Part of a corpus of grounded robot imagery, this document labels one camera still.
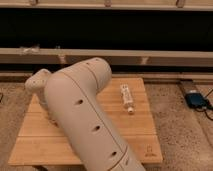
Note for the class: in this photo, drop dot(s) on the blue foot pedal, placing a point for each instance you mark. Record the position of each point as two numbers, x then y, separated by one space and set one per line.
195 100

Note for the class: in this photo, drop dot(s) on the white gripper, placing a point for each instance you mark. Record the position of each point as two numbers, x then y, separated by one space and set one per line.
50 115

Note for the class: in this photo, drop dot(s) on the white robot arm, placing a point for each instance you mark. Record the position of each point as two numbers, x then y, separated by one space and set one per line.
70 96

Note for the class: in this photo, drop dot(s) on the wooden shelf rail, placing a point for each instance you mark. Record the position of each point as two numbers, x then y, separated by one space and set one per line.
114 57

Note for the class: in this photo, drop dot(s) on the white plastic bottle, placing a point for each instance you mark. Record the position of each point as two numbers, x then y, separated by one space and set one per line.
127 98

